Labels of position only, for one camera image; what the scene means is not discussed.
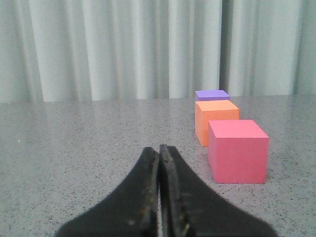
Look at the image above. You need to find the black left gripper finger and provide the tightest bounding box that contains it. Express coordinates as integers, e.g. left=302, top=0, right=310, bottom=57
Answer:
left=56, top=147, right=159, bottom=237

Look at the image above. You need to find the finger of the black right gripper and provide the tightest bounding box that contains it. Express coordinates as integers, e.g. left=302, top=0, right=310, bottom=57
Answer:
left=159, top=145, right=277, bottom=237

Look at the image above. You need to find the orange foam cube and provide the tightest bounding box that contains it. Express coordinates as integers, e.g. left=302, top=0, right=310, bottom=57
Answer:
left=195, top=100, right=240, bottom=147

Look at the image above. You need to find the red foam cube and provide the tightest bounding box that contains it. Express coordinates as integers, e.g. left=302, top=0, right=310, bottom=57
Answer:
left=208, top=119, right=269, bottom=184

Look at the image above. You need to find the purple foam cube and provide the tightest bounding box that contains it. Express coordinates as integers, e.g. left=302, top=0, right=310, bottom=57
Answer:
left=195, top=90, right=230, bottom=101

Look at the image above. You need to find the pale green curtain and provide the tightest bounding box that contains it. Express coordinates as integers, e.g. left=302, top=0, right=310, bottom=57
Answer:
left=0, top=0, right=316, bottom=103

